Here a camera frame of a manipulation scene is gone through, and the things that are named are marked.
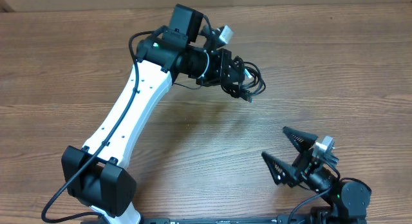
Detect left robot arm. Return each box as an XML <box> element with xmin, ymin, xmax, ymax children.
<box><xmin>61</xmin><ymin>5</ymin><xmax>245</xmax><ymax>223</ymax></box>

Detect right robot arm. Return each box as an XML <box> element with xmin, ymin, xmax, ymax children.
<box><xmin>261</xmin><ymin>126</ymin><xmax>372</xmax><ymax>223</ymax></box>

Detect black usb cable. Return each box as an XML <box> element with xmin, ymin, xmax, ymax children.
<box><xmin>233</xmin><ymin>55</ymin><xmax>267</xmax><ymax>104</ymax></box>

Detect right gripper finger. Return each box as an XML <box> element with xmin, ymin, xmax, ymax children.
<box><xmin>261</xmin><ymin>152</ymin><xmax>298</xmax><ymax>185</ymax></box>
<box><xmin>283</xmin><ymin>126</ymin><xmax>318</xmax><ymax>153</ymax></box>

